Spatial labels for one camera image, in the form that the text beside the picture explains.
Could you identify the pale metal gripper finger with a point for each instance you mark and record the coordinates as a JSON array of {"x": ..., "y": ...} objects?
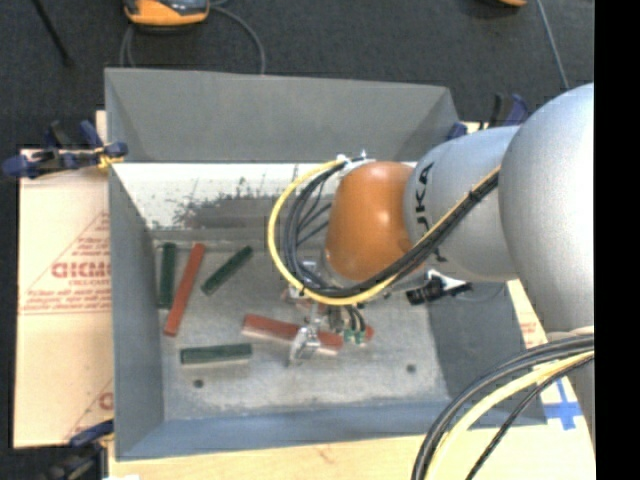
[
  {"x": 311, "y": 332},
  {"x": 303, "y": 351}
]

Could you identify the red-brown flat block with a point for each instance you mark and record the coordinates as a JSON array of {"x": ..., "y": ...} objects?
[
  {"x": 369, "y": 332},
  {"x": 267, "y": 328},
  {"x": 185, "y": 289}
]

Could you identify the dark green flat block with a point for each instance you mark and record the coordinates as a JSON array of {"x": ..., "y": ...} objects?
[
  {"x": 226, "y": 270},
  {"x": 167, "y": 274},
  {"x": 216, "y": 354}
]

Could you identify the grey metal bin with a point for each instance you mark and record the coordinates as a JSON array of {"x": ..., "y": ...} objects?
[{"x": 280, "y": 123}]

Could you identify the black cylinder on white bracket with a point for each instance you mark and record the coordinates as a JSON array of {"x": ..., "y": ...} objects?
[{"x": 425, "y": 293}]

